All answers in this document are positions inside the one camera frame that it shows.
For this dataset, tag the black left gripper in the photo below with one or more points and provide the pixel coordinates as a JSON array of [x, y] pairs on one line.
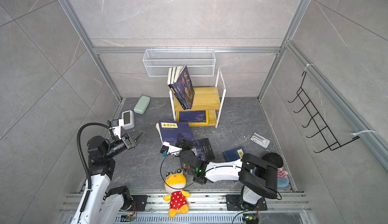
[[129, 141]]

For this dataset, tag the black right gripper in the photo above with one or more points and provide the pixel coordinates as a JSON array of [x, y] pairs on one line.
[[183, 144]]

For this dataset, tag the yellow cartoon book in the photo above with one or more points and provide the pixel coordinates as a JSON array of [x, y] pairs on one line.
[[192, 124]]

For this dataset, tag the blue book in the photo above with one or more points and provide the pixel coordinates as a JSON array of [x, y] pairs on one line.
[[234, 154]]

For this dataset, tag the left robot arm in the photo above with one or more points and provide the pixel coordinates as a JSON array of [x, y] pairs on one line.
[[100, 205]]

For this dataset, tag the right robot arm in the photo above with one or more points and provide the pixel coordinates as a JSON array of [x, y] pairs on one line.
[[259, 177]]

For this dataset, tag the white digital clock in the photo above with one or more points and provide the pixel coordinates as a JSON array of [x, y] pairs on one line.
[[128, 120]]

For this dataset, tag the yellow frog plush toy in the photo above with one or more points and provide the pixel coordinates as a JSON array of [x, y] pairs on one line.
[[174, 184]]

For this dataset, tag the mint green case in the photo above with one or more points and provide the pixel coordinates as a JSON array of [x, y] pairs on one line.
[[142, 105]]

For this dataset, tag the black upright book on shelf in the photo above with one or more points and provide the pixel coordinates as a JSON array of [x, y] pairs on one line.
[[170, 83]]

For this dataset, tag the white wooden two-tier shelf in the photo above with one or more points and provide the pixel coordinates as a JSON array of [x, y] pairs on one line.
[[206, 98]]

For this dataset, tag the white metal phone stand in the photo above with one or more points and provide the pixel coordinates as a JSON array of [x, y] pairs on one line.
[[261, 141]]

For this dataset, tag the black-haired doll plush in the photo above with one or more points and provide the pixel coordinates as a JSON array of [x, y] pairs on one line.
[[283, 180]]

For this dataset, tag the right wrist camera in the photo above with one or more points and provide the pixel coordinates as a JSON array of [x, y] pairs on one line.
[[168, 149]]

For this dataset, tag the white wire mesh basket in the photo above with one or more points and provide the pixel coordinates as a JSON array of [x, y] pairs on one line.
[[200, 62]]

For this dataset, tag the black wire hook rack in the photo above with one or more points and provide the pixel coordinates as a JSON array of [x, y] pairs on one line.
[[316, 119]]

